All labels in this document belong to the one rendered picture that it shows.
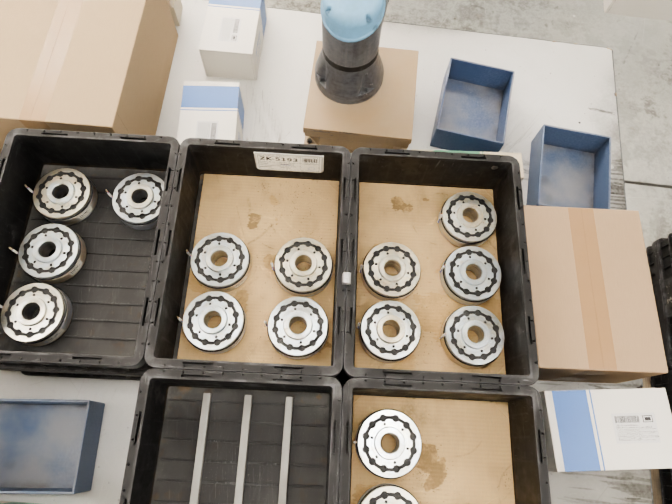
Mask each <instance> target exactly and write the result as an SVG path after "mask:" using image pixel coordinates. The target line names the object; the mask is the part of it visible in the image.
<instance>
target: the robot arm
mask: <svg viewBox="0 0 672 504"><path fill-rule="evenodd" d="M388 2H389V0H321V18H322V50H321V52H320V54H319V57H318V59H317V61H316V65H315V81H316V84H317V86H318V88H319V90H320V91H321V92H322V94H323V95H324V96H326V97H327V98H328V99H330V100H332V101H334V102H337V103H340V104H347V105H351V104H359V103H362V102H365V101H367V100H369V99H370V98H372V97H373V96H374V95H375V94H376V93H377V92H378V91H379V89H380V87H381V85H382V82H383V75H384V67H383V63H382V60H381V57H380V54H379V44H380V36H381V29H382V24H383V20H384V17H385V13H386V9H387V6H388Z"/></svg>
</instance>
